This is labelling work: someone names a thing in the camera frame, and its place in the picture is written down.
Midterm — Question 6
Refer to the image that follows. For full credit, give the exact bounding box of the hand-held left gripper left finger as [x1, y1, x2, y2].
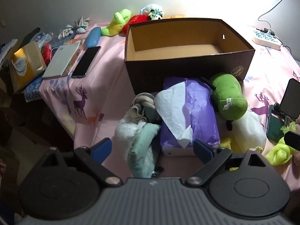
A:
[42, 138, 123, 188]

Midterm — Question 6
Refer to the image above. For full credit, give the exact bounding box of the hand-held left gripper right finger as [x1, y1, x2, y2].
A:
[185, 139, 269, 189]

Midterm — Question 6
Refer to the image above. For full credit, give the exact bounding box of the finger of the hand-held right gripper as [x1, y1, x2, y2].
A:
[284, 131, 300, 151]

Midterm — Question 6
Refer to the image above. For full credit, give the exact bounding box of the yellow-green mesh bath sponge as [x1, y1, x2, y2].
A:
[265, 122, 297, 166]

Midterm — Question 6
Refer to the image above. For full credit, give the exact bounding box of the white fluffy sock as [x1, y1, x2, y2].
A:
[114, 115, 146, 160]

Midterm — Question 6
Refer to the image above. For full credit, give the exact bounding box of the mint green cloth pouch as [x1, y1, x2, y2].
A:
[128, 122, 162, 179]

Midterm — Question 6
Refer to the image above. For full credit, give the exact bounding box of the grey fleece sock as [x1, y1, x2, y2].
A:
[128, 93, 162, 125]

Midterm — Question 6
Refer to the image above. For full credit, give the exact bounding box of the dark green plush toy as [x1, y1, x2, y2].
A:
[200, 73, 248, 132]

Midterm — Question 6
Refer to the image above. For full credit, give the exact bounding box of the brown cardboard box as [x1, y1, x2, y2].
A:
[124, 17, 256, 95]

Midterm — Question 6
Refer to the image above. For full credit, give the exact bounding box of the purple tissue pack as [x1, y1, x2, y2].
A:
[154, 77, 221, 157]

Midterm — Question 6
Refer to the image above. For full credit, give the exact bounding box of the black smartphone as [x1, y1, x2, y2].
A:
[280, 78, 300, 120]
[71, 46, 102, 79]

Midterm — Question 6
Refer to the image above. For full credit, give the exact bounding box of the pink printed bedsheet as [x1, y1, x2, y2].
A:
[39, 22, 300, 193]

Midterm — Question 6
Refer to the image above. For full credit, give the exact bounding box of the blue patterned cloth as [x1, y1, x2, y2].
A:
[24, 77, 45, 102]

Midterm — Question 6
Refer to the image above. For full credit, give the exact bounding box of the orange printed book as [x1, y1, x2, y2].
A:
[63, 40, 86, 75]

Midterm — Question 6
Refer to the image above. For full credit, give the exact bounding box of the white power strip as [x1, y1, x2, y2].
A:
[252, 29, 282, 50]

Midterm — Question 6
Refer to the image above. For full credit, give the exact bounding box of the yellow paper bag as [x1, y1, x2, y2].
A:
[9, 42, 47, 93]

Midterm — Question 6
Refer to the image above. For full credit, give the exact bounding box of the red packet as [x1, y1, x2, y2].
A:
[41, 43, 55, 64]

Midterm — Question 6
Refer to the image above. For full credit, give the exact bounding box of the blue glasses case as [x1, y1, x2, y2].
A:
[86, 27, 102, 50]

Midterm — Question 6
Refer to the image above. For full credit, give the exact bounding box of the white gloves bundle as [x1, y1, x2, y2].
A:
[58, 25, 75, 39]

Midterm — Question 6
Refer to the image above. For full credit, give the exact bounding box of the white rabbit-shaped cloth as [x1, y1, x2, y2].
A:
[74, 16, 91, 34]

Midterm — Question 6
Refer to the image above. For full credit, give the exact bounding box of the clear plastic bag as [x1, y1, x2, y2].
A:
[33, 31, 53, 47]

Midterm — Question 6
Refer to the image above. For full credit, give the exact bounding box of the lime green plush toy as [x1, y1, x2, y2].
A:
[101, 9, 132, 37]

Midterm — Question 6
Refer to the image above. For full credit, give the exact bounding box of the red plush toy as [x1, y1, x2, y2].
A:
[122, 14, 150, 34]

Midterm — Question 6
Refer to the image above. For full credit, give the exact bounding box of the dark oval object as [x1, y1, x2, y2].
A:
[20, 27, 41, 48]

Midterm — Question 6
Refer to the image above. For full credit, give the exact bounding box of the panda plush toy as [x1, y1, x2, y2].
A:
[139, 3, 164, 20]

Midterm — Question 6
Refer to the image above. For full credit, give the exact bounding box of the black cable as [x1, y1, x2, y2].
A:
[274, 35, 300, 64]

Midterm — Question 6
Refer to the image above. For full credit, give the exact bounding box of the white power cable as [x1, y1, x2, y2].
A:
[258, 0, 297, 32]

